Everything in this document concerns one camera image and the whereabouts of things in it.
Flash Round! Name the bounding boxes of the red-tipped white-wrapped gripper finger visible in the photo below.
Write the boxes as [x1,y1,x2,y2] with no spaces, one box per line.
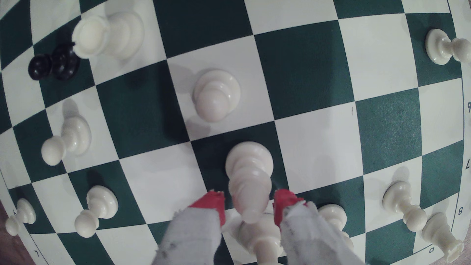
[152,190,226,265]
[273,189,365,265]

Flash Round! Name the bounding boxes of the white chess bishop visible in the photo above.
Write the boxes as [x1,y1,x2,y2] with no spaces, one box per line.
[225,141,275,225]

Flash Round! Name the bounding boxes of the white chess piece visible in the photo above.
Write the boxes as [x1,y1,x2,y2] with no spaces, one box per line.
[318,204,354,252]

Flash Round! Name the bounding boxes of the white chess king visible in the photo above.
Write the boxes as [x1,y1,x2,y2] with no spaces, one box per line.
[227,212,285,265]

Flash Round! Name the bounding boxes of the white chess pawn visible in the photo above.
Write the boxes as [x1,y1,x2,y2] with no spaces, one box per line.
[192,69,242,123]
[425,28,471,66]
[74,185,119,239]
[382,181,428,233]
[40,116,92,166]
[5,198,37,237]

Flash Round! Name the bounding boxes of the white chess rook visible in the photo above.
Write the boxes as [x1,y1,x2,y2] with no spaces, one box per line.
[71,11,145,62]
[421,212,465,264]

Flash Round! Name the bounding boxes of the green and white chess mat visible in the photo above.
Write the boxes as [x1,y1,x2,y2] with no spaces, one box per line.
[0,0,471,265]

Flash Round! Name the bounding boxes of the black chess pawn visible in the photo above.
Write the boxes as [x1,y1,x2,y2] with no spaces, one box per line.
[28,43,81,82]

